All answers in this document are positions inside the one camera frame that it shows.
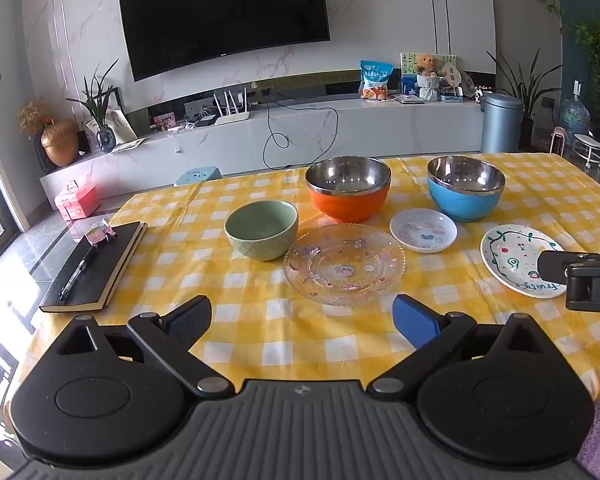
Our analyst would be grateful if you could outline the brown teddy bear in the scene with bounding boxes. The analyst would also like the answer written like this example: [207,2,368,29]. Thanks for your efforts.
[413,53,442,103]

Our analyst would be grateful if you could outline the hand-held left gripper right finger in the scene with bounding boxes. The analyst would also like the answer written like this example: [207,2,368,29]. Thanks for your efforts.
[367,294,557,399]

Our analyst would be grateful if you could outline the black power cable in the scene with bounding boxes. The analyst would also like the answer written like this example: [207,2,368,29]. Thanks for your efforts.
[262,100,340,170]

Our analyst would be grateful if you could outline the white marble tv cabinet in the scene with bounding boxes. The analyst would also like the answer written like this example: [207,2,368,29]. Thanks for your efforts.
[39,95,486,192]

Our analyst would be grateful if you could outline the orange steel-lined bowl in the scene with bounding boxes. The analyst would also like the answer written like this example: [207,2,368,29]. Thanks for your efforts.
[305,156,393,224]

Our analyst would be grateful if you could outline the round hand fan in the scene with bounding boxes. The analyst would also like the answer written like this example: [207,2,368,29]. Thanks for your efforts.
[440,62,462,97]

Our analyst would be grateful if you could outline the black flat television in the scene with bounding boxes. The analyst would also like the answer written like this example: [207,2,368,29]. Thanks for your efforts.
[117,0,331,83]

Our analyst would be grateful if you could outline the potted long-leaf plant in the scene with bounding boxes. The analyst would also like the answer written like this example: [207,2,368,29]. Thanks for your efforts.
[487,48,564,151]

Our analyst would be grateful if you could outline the clear patterned glass plate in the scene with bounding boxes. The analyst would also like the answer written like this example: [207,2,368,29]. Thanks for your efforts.
[283,224,406,307]

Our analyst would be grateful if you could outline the white round stand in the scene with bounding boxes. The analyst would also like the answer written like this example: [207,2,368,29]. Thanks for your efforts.
[571,132,600,169]

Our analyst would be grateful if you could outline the light blue plastic stool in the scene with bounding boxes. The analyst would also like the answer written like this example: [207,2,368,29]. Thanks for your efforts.
[173,164,224,189]

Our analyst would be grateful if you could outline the pink storage box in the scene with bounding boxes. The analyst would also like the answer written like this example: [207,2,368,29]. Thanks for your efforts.
[54,180,101,221]

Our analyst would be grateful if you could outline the green picture board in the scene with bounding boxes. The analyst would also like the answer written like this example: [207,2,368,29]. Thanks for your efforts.
[399,52,456,97]

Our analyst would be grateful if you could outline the white wifi router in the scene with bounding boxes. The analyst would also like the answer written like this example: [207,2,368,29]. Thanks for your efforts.
[212,87,251,127]

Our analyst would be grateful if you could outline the grey metal trash can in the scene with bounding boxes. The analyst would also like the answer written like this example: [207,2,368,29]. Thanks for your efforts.
[479,92,525,155]

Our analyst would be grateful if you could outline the blue snack bag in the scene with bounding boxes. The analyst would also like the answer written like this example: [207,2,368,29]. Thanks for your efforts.
[358,60,395,102]

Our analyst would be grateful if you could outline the black notebook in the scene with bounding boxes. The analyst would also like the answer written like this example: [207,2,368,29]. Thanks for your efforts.
[38,220,149,314]

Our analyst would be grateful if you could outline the glass vase with green plant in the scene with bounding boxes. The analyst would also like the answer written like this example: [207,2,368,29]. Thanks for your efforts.
[65,58,121,154]

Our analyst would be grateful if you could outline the small white printed dish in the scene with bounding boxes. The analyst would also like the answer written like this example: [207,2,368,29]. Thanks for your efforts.
[389,208,458,254]

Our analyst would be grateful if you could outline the yellow checkered tablecloth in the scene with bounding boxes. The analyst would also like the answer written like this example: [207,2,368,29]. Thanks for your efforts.
[17,152,600,404]

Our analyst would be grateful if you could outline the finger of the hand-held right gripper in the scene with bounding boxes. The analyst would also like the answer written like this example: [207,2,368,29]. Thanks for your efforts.
[537,249,581,282]

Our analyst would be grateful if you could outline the white framed drawing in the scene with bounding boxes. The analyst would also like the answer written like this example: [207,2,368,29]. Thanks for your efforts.
[82,105,139,146]

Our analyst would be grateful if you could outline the blue water jug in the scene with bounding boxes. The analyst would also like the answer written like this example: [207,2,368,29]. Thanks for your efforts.
[558,80,592,147]

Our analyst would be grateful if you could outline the white plate with painted vines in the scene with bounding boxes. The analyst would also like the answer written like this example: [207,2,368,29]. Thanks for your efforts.
[480,223,569,300]

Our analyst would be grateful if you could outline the loose paper sheets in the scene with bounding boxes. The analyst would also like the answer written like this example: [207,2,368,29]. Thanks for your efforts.
[110,137,146,154]

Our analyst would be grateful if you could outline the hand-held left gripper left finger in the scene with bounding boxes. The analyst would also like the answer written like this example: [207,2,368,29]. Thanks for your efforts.
[45,294,236,401]

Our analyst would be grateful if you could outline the golden vase with dried flowers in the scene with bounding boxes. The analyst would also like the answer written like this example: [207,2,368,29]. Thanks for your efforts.
[17,99,80,168]

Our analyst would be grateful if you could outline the small pink heater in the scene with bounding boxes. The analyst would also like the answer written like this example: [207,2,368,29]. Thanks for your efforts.
[549,126,570,157]

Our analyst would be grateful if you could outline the black pen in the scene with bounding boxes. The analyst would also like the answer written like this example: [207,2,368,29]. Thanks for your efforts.
[58,247,99,303]

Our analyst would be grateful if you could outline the blue steel-lined bowl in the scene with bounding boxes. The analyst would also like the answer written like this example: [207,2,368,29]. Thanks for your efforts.
[426,155,507,224]

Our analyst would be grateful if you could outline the green ceramic bowl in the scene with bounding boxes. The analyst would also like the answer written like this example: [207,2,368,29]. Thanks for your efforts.
[224,200,300,262]

